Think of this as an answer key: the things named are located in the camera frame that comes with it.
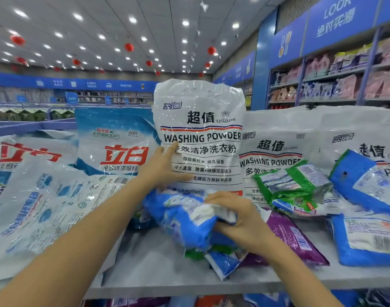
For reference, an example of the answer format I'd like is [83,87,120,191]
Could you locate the rows of small red lanterns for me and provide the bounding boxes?
[9,34,219,77]

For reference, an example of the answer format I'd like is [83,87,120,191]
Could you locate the person's right hand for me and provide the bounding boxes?
[204,190,292,256]

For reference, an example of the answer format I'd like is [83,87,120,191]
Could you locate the blue wall sign band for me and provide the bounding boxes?
[0,72,215,93]

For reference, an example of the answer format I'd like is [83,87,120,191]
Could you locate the blue pillar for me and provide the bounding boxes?
[251,9,278,111]

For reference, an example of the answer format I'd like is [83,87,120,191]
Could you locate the blue wall shelving unit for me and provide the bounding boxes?
[214,0,390,125]

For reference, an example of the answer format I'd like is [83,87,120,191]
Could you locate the rows of round ceiling lights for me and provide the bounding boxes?
[0,0,260,68]

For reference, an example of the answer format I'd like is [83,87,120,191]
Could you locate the person's left hand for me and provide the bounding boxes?
[136,142,196,192]

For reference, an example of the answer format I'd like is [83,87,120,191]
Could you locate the grey metal shelf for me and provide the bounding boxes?
[0,102,390,301]

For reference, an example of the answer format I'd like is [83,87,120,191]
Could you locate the wall shelf of detergent bottles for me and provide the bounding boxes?
[243,35,390,122]

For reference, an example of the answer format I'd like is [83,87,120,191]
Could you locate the purple lavender detergent bag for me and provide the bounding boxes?
[241,209,331,267]

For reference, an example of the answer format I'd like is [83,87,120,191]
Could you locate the row of green boxes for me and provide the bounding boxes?
[0,108,76,122]

